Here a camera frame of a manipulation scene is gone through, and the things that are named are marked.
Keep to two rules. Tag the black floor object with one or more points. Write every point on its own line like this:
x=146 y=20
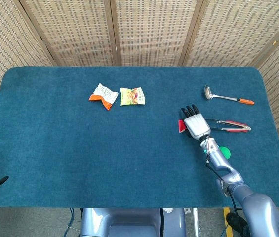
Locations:
x=235 y=221

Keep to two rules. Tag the red rectangular marker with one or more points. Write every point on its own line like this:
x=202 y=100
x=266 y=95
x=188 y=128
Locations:
x=181 y=126

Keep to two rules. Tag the green round object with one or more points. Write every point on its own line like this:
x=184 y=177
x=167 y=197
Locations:
x=226 y=153

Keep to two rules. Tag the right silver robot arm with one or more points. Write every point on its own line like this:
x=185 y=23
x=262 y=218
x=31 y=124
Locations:
x=255 y=205

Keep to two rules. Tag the blue table cloth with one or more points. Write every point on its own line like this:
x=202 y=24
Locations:
x=129 y=153

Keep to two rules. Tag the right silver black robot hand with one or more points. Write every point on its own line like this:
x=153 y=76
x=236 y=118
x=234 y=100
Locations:
x=198 y=124

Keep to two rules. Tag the green yellow snack bag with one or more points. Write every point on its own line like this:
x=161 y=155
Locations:
x=132 y=96

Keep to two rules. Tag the white frame leg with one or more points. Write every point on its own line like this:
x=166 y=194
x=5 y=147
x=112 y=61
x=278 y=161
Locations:
x=195 y=222

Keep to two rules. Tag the orange white snack bag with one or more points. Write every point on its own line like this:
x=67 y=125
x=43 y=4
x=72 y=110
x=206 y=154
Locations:
x=104 y=95

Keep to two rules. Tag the silver robot torso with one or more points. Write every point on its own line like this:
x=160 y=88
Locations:
x=129 y=222

